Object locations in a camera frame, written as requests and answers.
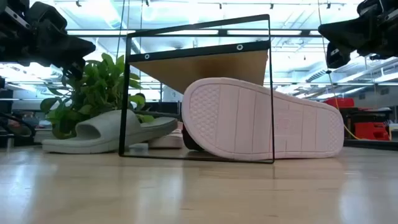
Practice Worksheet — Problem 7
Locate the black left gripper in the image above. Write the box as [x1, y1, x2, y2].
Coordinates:
[0, 0, 96, 68]

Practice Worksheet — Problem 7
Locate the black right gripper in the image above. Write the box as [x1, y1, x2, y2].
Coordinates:
[318, 0, 398, 60]

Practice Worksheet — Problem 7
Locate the grey slide sandal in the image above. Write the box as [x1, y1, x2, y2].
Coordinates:
[42, 108, 179, 155]

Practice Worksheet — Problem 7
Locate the pink slide sandal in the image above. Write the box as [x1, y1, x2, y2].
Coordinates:
[181, 77, 345, 161]
[148, 121, 185, 149]

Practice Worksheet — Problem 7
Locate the green leafy plant black pot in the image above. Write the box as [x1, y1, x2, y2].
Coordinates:
[39, 52, 205, 152]

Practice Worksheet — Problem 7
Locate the red storage bin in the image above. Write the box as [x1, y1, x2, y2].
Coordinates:
[323, 98, 355, 109]
[354, 121, 390, 141]

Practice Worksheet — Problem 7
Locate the black storage rack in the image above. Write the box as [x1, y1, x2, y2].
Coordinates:
[343, 107, 394, 141]

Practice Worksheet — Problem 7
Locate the wooden box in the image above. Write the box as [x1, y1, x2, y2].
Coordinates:
[118, 14, 276, 165]

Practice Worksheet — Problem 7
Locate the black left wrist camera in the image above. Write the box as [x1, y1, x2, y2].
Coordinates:
[60, 58, 86, 80]

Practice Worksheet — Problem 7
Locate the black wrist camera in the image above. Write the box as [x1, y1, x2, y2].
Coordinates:
[325, 42, 351, 69]
[60, 58, 86, 80]

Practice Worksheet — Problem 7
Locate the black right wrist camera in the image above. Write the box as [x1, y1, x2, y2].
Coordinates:
[325, 42, 351, 69]

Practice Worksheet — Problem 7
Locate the yellow hanging cable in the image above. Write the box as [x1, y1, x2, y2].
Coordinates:
[317, 0, 361, 141]

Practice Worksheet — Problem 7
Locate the black aluminium table frame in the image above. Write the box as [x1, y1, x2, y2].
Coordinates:
[343, 138, 398, 152]

